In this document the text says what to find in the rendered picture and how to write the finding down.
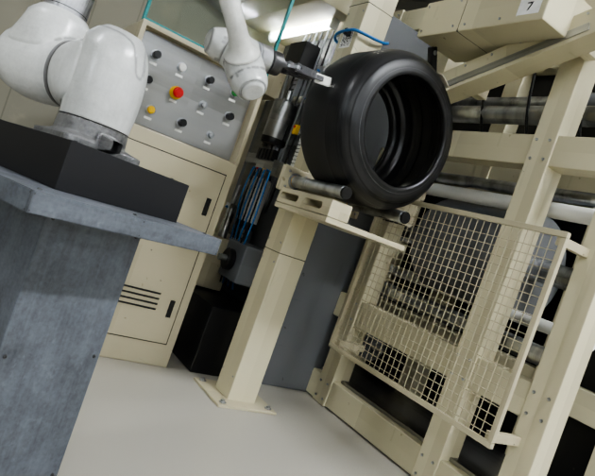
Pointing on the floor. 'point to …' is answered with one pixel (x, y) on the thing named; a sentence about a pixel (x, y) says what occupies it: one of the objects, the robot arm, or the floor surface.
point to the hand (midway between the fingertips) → (321, 79)
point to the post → (287, 246)
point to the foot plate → (230, 399)
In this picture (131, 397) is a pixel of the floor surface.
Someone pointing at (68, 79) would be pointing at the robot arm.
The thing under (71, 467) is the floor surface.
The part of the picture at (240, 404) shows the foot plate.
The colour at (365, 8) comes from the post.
